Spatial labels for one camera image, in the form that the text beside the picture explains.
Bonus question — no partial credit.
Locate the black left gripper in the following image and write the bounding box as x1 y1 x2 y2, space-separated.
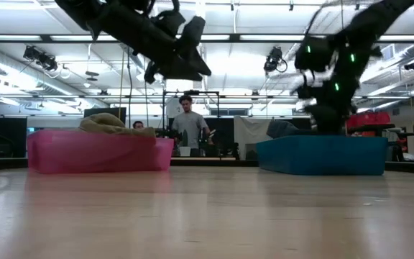
97 6 213 84

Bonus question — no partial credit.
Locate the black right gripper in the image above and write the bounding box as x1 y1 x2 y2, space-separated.
293 64 361 135

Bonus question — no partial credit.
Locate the dark grey hat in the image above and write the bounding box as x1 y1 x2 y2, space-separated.
266 119 314 140

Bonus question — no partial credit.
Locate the olive beige hat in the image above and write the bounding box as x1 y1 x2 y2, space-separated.
78 112 157 138

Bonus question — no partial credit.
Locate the blue plastic bin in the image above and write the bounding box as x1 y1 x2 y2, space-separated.
255 135 390 177

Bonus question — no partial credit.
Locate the red storage bin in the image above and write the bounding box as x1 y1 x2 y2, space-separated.
346 111 392 131

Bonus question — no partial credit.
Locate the black side table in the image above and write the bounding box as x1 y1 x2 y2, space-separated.
346 123 397 137

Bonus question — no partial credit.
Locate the standing person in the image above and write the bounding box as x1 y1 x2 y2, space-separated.
170 94 212 158

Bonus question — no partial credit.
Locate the white hanging cloth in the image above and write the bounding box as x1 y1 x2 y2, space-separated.
233 115 271 160

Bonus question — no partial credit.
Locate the black monitor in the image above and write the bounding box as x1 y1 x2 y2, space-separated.
83 106 127 125

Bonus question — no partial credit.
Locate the pink plastic bin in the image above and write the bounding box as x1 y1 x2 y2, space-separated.
27 129 175 175

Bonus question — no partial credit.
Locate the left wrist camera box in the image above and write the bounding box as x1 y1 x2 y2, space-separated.
151 0 187 37

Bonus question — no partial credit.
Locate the black table edge rail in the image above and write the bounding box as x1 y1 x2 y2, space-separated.
0 156 414 176

